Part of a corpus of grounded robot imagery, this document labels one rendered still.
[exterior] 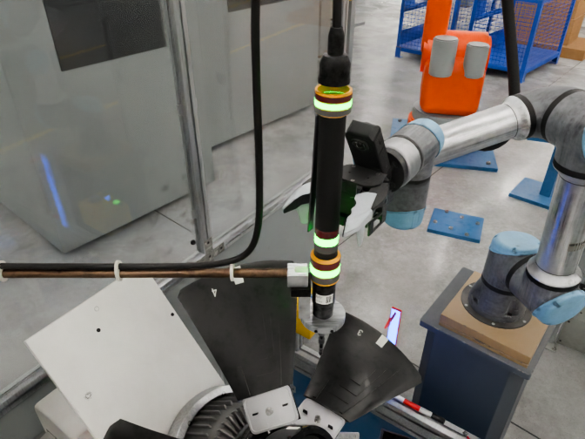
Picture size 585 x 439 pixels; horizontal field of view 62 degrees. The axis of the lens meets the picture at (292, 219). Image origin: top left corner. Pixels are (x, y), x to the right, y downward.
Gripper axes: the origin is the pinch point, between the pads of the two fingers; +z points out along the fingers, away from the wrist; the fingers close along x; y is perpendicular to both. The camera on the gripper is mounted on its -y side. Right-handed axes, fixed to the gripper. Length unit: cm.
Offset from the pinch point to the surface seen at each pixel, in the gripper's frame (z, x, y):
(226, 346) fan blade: 3.1, 16.6, 32.8
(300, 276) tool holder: 0.4, 2.2, 11.3
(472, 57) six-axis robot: -363, 92, 79
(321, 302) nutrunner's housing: -1.2, -0.4, 16.2
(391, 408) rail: -37, -1, 83
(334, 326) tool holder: -1.4, -2.7, 19.8
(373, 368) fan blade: -19, -2, 48
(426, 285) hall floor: -186, 40, 167
